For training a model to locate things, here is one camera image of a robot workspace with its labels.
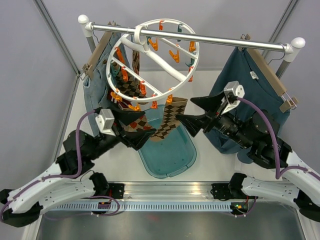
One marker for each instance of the orange clip right rim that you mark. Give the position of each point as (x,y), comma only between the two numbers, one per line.
(154,104)

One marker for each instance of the white round clip hanger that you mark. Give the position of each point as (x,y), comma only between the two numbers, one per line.
(148,45)

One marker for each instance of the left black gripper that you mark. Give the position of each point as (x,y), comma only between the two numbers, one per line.
(137,139)

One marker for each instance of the white slotted cable duct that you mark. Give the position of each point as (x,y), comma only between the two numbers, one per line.
(146,206)

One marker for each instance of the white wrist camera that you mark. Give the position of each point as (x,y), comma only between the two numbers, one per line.
(105,120)
(232,91)

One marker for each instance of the right beige clothes hanger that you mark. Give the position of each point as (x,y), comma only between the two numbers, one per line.
(288,103)

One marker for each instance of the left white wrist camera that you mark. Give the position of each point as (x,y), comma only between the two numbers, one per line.
(105,120)

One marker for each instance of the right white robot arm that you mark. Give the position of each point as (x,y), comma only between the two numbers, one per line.
(254,129)

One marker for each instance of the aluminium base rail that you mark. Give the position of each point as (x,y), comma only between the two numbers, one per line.
(175,190)

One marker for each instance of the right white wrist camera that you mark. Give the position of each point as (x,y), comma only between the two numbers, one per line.
(232,91)

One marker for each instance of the brown argyle sock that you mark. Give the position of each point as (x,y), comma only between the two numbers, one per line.
(172,107)
(130,88)

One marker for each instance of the beige orange argyle sock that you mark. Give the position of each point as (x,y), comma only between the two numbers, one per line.
(136,61)

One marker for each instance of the metal clothes rack rail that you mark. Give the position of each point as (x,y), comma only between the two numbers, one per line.
(290,50)

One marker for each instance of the teal long sleeve shirt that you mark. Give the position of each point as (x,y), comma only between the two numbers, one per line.
(241,67)

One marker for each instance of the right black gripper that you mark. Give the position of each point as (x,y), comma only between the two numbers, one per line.
(193,123)

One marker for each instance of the blue denim garment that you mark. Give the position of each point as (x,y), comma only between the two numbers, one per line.
(97,91)

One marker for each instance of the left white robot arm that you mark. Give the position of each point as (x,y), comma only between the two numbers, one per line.
(97,132)

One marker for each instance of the teal clip front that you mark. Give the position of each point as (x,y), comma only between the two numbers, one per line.
(114,70)

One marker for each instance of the orange clip front left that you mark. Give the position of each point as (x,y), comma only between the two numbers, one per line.
(135,108)

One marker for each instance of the teal plastic basin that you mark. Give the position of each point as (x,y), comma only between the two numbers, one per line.
(169,157)

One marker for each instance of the beige clothes hanger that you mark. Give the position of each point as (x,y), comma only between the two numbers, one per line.
(288,103)
(96,52)

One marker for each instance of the left beige clothes hanger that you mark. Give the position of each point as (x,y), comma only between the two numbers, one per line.
(96,52)

